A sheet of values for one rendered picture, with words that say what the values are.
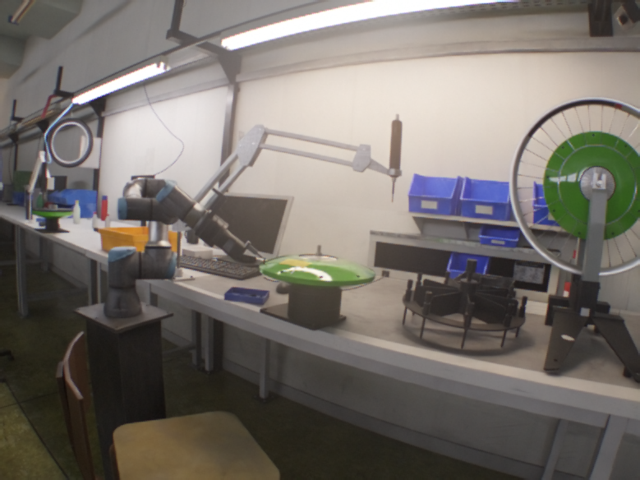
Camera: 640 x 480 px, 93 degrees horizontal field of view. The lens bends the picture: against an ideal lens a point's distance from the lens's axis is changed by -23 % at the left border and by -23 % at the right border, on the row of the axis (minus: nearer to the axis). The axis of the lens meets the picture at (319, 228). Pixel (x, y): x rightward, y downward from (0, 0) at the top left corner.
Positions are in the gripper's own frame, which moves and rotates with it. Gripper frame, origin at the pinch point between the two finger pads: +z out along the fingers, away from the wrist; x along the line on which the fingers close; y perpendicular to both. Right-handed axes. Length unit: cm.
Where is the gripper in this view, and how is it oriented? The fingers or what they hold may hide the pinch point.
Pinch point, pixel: (264, 259)
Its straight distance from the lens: 102.3
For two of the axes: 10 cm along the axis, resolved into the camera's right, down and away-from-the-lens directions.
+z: 7.5, 6.2, 2.4
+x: 2.4, 0.9, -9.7
